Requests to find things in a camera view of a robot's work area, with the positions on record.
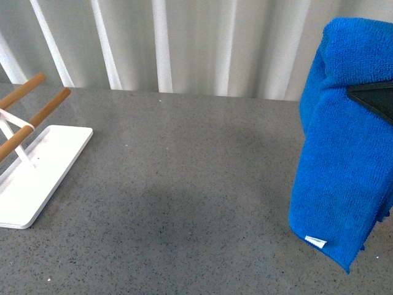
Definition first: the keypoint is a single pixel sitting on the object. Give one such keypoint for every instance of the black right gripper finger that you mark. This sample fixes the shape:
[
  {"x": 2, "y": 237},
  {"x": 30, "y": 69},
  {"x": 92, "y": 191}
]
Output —
[{"x": 375, "y": 97}]

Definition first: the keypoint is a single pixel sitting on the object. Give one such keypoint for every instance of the blue microfiber cloth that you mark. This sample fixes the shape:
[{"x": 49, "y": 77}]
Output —
[{"x": 343, "y": 185}]

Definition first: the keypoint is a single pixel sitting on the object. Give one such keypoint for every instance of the white pleated curtain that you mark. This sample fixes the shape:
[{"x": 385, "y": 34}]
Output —
[{"x": 258, "y": 49}]

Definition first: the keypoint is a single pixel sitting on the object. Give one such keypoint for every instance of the white towel rack stand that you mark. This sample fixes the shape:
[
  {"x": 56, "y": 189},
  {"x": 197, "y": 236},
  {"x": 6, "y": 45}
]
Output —
[{"x": 29, "y": 182}]

